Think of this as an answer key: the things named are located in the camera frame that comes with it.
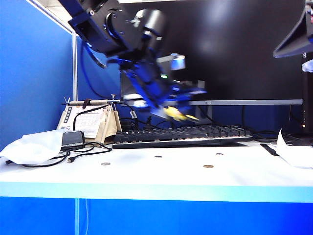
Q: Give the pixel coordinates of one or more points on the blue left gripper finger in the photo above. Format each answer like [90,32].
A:
[187,106]
[160,113]

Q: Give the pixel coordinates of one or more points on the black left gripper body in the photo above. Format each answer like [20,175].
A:
[151,85]

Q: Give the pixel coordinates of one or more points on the yellow Pichu doll figure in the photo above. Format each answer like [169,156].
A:
[174,113]

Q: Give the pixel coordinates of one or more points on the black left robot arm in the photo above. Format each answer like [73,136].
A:
[102,24]

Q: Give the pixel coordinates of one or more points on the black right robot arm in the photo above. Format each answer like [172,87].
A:
[298,41]

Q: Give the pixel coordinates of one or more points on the gold coin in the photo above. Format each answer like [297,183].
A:
[208,166]

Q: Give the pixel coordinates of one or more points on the silver coin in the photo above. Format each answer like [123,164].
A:
[105,164]

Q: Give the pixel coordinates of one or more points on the silver monitor stand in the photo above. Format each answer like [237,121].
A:
[204,116]

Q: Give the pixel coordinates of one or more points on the black mechanical keyboard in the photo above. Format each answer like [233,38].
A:
[181,137]

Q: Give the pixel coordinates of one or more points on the desk calendar with wooden rod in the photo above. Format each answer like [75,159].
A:
[107,124]

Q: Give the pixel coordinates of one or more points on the large black monitor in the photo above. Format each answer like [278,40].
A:
[232,61]

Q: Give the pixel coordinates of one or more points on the black adapter box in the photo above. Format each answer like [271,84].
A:
[72,138]

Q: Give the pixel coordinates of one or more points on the white paper sheet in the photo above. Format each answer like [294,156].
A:
[293,154]

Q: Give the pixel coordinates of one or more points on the black HSO monitor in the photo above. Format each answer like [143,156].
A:
[308,98]

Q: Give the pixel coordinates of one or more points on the white plastic bag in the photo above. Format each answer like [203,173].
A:
[31,147]

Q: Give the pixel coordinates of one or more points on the aluminium partition post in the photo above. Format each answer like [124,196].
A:
[74,68]

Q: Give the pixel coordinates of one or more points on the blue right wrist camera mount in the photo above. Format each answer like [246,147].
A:
[308,66]

